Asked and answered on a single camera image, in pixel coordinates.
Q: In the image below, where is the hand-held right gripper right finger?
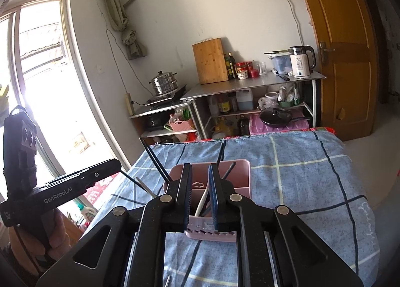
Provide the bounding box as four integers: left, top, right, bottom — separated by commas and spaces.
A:
208, 163, 365, 287

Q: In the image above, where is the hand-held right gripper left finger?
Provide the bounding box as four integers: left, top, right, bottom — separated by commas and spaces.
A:
36, 163, 193, 287

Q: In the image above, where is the wooden chopstick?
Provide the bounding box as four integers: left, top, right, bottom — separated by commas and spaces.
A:
194, 188, 209, 217

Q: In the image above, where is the black chopstick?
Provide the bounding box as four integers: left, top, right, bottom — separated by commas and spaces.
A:
139, 137, 172, 184
217, 141, 227, 165
221, 163, 237, 180
119, 170, 151, 196

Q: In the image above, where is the pink plastic chopstick basket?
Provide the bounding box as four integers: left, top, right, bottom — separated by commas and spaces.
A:
163, 159, 252, 240

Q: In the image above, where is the person's left hand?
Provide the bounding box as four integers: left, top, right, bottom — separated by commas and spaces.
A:
8, 209, 74, 272

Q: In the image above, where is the white detergent bottle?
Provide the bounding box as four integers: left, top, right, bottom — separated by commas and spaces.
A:
75, 204, 98, 228

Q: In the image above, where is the red floor mat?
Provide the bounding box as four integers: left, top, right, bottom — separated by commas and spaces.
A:
84, 173, 121, 209

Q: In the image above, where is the yellow cooking oil bottle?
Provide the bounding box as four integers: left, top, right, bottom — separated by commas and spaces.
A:
212, 116, 235, 139

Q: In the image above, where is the small pink storage basket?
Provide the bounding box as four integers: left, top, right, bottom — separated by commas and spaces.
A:
169, 116, 195, 134

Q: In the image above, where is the dark vinegar bottle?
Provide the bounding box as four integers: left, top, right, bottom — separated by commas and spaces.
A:
237, 117, 250, 136

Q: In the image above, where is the pink plastic tray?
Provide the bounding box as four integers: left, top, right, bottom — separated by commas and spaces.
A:
249, 111, 311, 135

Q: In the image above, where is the blue checked blanket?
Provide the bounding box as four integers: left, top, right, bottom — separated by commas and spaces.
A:
83, 127, 380, 287

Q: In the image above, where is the low metal rack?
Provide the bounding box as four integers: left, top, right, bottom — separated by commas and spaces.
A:
128, 99, 201, 147

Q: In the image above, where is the white plastic jug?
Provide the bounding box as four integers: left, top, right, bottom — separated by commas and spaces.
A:
208, 96, 220, 116

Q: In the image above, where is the soy sauce bottle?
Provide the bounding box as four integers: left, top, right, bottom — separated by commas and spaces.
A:
218, 95, 232, 115

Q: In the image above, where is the black induction stove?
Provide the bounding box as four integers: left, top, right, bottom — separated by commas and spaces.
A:
145, 84, 187, 107

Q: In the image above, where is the blue liquid jug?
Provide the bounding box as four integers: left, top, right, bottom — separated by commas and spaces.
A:
236, 88, 254, 111

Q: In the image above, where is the black frying pan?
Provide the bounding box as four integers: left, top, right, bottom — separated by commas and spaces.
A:
259, 107, 310, 127

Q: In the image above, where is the white power strip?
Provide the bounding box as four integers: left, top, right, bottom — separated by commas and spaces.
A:
125, 93, 135, 116

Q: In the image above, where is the steel steamer pot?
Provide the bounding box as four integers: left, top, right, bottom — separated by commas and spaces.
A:
148, 71, 179, 96

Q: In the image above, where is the steel kitchen table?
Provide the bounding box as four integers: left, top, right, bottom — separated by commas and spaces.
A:
179, 71, 327, 140

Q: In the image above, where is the glass window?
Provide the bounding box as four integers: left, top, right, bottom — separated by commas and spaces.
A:
0, 0, 132, 212

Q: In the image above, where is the bundle of plastic bags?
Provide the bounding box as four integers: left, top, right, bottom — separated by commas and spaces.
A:
278, 82, 302, 103

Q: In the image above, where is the dark oil bottle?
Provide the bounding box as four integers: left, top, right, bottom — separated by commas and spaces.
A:
227, 52, 237, 80

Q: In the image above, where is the bamboo cutting board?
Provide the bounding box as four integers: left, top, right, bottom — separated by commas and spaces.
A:
192, 38, 229, 85

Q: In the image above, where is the clear plastic container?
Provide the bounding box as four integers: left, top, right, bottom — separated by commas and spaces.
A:
270, 52, 293, 75

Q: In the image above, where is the white electric kettle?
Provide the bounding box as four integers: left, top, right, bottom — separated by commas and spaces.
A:
289, 46, 316, 79

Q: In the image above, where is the tied beige curtain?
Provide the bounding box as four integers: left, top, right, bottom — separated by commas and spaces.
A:
103, 0, 147, 61

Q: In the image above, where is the wooden door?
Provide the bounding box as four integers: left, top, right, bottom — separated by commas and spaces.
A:
287, 0, 379, 142

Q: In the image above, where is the metal door handle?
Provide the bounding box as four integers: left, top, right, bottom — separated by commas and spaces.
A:
319, 41, 336, 64

